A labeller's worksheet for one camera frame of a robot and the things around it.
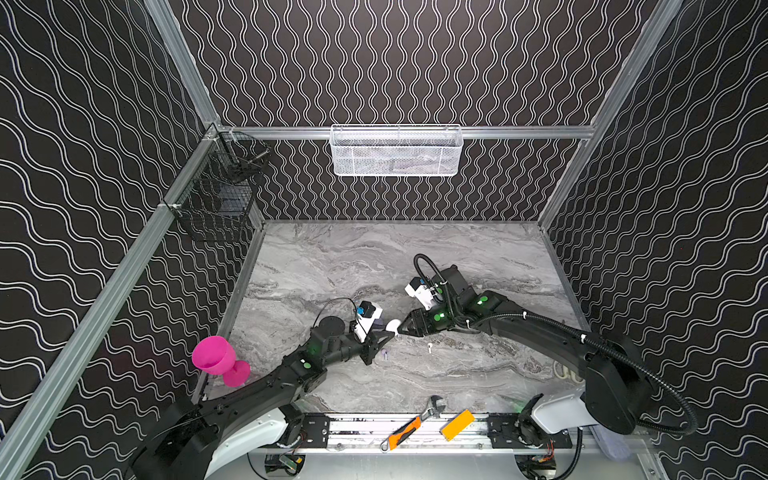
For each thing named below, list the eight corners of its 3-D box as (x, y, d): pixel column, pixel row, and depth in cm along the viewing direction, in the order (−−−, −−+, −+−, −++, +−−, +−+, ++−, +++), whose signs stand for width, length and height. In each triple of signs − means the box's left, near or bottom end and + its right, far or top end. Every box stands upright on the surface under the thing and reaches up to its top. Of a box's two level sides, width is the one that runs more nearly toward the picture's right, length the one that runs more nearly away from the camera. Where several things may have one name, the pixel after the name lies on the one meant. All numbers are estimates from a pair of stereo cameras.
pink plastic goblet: (217, 389, 83) (185, 368, 70) (227, 361, 88) (199, 336, 75) (249, 389, 83) (224, 367, 70) (257, 361, 88) (235, 336, 75)
